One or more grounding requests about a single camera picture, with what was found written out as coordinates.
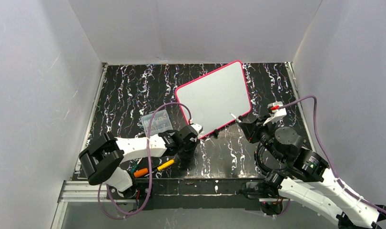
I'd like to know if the white marker pen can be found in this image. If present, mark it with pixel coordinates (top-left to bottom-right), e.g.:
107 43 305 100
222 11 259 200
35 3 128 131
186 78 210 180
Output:
230 113 242 123

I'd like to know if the pink framed whiteboard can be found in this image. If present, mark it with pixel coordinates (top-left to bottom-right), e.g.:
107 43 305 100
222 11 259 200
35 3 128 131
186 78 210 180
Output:
175 60 252 139

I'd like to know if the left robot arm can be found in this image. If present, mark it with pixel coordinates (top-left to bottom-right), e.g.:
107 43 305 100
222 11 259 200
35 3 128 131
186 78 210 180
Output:
79 124 203 198

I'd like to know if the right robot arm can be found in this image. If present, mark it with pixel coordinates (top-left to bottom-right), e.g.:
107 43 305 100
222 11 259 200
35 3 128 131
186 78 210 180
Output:
236 118 386 229

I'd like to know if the clear plastic screw box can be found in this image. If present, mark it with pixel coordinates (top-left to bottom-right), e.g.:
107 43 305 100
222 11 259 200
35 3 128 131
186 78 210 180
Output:
140 109 173 136

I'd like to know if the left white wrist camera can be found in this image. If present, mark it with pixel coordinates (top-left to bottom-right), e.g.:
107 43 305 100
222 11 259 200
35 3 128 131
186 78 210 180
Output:
190 123 203 138

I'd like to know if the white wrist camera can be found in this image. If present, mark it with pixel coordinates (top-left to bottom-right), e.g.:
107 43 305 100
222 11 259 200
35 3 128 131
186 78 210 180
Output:
190 123 203 138
263 102 287 126

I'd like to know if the yellow handled screwdriver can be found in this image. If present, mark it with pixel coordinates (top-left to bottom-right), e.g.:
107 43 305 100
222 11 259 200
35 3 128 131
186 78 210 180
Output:
143 159 175 177

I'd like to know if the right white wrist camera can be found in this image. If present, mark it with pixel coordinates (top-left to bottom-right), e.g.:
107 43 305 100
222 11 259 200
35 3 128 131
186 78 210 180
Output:
263 102 287 126

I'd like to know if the wire whiteboard stand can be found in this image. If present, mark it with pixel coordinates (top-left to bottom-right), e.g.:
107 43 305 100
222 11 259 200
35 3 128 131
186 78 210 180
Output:
212 129 220 139

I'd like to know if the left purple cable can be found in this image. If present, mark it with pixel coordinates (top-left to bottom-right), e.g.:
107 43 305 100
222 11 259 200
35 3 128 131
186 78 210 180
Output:
97 102 193 220

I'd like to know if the purple cable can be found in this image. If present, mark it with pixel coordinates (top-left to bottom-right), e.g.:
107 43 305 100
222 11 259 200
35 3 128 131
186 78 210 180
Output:
97 102 193 220
276 95 386 219

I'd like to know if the orange handled screwdriver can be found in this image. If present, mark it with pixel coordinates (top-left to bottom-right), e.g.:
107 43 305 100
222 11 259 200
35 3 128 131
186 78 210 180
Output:
133 168 158 178

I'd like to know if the green handled screwdriver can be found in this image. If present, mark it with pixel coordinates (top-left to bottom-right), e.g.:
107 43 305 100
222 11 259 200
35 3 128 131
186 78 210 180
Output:
130 158 142 174

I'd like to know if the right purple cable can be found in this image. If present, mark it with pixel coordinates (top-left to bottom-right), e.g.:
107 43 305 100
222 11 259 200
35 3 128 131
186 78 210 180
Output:
276 95 386 219

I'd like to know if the aluminium frame rail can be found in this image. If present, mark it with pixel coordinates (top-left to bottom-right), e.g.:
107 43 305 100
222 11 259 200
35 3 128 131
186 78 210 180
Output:
51 178 350 229

